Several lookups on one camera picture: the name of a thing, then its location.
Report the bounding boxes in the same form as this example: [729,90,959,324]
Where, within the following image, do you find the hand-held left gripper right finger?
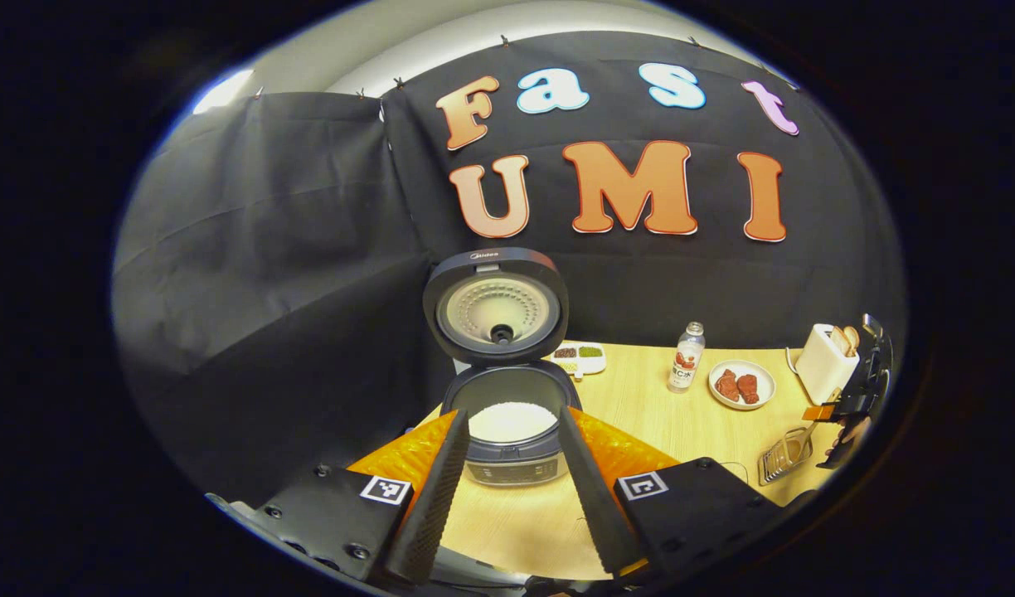
[557,406,786,579]

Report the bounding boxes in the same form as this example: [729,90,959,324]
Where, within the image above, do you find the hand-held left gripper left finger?
[257,409,472,583]

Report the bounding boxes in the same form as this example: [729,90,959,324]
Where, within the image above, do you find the wooden spoon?
[798,386,844,449]

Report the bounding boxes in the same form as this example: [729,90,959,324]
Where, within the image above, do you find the metal wire chopstick holder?
[759,425,815,487]

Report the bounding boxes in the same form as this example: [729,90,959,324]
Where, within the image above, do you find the white rice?
[469,402,558,443]

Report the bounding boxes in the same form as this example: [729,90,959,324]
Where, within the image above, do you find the dark grey rice cooker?
[422,247,583,488]

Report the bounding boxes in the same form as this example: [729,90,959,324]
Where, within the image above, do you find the white toaster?
[794,323,861,405]

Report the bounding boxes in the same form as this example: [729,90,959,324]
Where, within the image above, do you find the white round plate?
[708,359,777,411]

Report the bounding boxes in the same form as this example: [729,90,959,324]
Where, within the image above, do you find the white divided bean tray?
[551,342,608,378]

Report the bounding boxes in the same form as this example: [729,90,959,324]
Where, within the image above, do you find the clear drink bottle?
[668,322,707,394]

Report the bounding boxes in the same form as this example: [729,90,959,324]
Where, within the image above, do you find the ceiling light panel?
[194,68,255,115]

